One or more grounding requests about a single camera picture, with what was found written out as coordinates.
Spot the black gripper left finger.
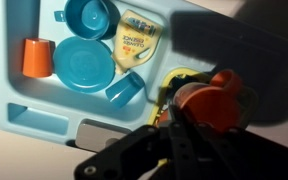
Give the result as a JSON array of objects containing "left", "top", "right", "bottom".
[{"left": 73, "top": 104, "right": 194, "bottom": 180}]

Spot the orange toy tumbler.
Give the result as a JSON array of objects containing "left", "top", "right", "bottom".
[{"left": 21, "top": 37, "right": 56, "bottom": 79}]

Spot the cream toy detergent bottle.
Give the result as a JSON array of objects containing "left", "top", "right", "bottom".
[{"left": 111, "top": 8, "right": 163, "bottom": 76}]

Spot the light blue toy sink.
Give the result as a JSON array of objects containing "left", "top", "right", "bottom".
[{"left": 0, "top": 0, "right": 285, "bottom": 156}]

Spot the orange toy mug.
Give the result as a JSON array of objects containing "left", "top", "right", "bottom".
[{"left": 173, "top": 68, "right": 246, "bottom": 134}]

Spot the blue toy plate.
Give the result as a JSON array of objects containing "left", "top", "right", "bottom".
[{"left": 51, "top": 35, "right": 116, "bottom": 95}]

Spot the blue toy mug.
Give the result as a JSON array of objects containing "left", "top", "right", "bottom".
[{"left": 53, "top": 0, "right": 122, "bottom": 41}]

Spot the blue toy tumbler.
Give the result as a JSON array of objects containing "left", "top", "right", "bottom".
[{"left": 104, "top": 71, "right": 146, "bottom": 110}]

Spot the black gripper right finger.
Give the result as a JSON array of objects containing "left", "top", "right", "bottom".
[{"left": 193, "top": 123, "right": 288, "bottom": 180}]

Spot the orange toy plate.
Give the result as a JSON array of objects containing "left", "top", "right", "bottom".
[{"left": 157, "top": 109, "right": 171, "bottom": 126}]

